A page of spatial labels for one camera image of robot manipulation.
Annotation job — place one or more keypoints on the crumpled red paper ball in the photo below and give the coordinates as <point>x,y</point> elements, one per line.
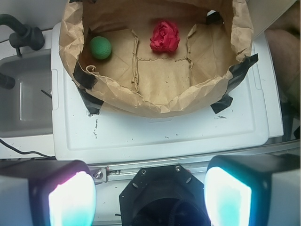
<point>165,37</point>

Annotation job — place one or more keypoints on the brown paper bag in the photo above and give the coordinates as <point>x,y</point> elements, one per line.
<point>144,82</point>

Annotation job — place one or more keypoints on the aluminium rail with bracket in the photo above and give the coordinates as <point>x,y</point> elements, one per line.
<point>107,172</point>

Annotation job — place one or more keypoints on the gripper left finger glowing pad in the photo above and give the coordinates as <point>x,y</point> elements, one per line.
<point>46,193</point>

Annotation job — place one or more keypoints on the green golf ball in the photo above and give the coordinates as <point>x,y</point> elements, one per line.
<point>100,47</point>

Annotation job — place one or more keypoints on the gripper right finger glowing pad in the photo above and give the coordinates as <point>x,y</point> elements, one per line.
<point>254,190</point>

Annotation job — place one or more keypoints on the white plastic bin lid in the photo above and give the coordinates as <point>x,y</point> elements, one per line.
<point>116,137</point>

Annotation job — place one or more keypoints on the grey toy sink basin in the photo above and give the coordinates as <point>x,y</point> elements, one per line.
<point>26,109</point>

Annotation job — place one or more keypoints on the black tape strip right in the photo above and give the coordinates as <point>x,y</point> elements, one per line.
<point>238,72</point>

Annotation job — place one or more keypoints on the black tape strip back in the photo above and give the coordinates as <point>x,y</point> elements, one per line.
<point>214,18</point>

